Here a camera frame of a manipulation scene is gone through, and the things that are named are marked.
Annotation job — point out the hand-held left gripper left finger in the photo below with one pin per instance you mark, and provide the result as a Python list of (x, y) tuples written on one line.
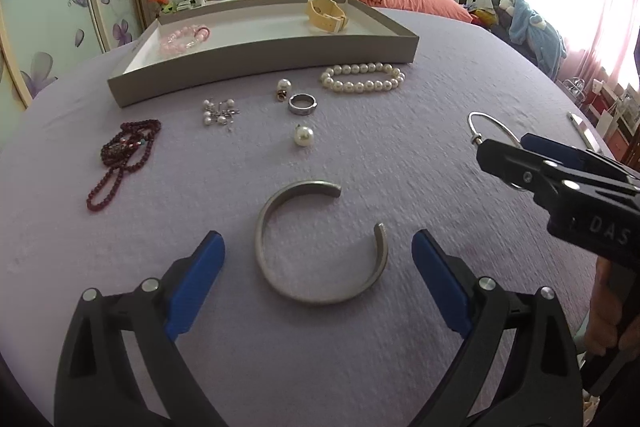
[(200, 279)]

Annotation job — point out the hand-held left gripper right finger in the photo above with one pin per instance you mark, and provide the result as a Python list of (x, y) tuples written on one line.
[(440, 279)]

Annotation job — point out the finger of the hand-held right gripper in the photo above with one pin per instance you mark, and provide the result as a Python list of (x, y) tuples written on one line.
[(510, 167), (545, 143)]

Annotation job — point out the thin silver hoop bangle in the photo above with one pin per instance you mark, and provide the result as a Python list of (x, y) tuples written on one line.
[(472, 138)]

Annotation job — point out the wide silver cuff bangle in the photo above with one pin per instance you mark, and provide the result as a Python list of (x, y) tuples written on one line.
[(260, 237)]

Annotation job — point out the large pearl earring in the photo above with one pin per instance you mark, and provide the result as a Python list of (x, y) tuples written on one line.
[(303, 137)]

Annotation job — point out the grey cardboard tray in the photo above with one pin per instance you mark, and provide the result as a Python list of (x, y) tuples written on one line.
[(250, 72)]

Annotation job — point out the person's right hand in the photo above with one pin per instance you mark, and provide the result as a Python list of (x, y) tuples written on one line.
[(602, 327)]

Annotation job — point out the cluttered storage rack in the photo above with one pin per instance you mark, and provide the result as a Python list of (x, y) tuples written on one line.
[(607, 107)]

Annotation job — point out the blue plush garment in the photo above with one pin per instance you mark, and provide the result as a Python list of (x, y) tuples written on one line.
[(537, 32)]

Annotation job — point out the white stuffed toy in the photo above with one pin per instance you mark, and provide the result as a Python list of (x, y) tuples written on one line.
[(506, 3)]

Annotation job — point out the pink curtain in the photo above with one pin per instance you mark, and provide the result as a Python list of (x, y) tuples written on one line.
[(600, 7)]

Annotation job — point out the cluster of pearl stud earrings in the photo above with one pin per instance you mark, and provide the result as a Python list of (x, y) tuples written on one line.
[(206, 120)]

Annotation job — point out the small pearl earring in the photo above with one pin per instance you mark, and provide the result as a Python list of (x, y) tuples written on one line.
[(283, 85)]

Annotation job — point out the yellow wristwatch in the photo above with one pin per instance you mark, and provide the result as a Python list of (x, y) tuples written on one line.
[(320, 14)]

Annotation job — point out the wardrobe with flower doors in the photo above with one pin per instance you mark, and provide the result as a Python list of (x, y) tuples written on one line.
[(50, 7)]

